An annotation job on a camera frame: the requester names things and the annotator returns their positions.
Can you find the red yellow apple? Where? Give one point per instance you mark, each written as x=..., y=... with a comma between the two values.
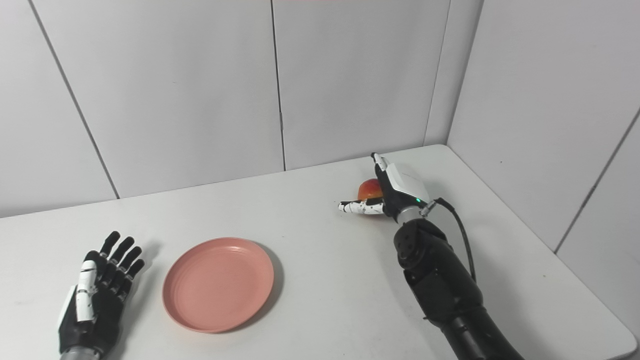
x=369, y=189

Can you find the pink plate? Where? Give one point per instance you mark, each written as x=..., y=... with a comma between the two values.
x=218, y=284

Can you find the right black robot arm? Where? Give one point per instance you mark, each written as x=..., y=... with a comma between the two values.
x=440, y=285

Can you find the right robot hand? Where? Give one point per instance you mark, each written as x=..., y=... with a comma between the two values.
x=402, y=187

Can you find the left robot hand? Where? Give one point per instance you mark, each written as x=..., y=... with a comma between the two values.
x=100, y=305

